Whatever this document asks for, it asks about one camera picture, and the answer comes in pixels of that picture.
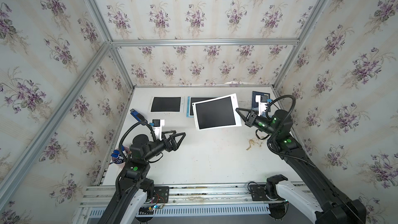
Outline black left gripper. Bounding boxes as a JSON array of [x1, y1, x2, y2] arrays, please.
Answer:
[[142, 130, 185, 164]]

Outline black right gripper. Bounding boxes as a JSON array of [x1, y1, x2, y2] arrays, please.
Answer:
[[237, 107, 281, 140]]

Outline white drawing tablet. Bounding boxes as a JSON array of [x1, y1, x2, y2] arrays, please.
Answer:
[[149, 96, 184, 113], [192, 93, 241, 131]]

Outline blue framed drawing tablet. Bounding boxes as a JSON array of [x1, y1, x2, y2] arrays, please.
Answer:
[[187, 96, 215, 117]]

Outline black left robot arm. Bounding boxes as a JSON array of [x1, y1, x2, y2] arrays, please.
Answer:
[[98, 121, 186, 224]]

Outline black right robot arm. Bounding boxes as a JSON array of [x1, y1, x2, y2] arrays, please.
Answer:
[[236, 95, 367, 224]]

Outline dark blue book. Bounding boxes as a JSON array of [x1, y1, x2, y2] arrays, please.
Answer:
[[251, 91, 271, 108]]

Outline pink pen cup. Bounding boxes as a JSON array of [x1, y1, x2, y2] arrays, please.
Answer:
[[109, 146, 130, 168]]

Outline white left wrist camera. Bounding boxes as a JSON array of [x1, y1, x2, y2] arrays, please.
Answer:
[[150, 119, 165, 140]]

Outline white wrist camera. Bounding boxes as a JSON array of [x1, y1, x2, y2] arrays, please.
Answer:
[[150, 119, 165, 140], [258, 99, 272, 116]]

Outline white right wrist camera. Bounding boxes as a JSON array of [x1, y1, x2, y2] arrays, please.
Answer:
[[258, 99, 272, 116]]

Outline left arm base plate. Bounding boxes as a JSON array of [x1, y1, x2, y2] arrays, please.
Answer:
[[145, 186, 170, 205]]

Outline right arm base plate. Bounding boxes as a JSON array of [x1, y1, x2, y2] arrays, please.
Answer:
[[247, 182, 288, 203]]

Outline white vented cable duct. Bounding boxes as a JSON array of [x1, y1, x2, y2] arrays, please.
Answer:
[[88, 204, 271, 218]]

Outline aluminium mounting rail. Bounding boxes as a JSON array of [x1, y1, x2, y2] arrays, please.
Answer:
[[79, 181, 340, 208]]

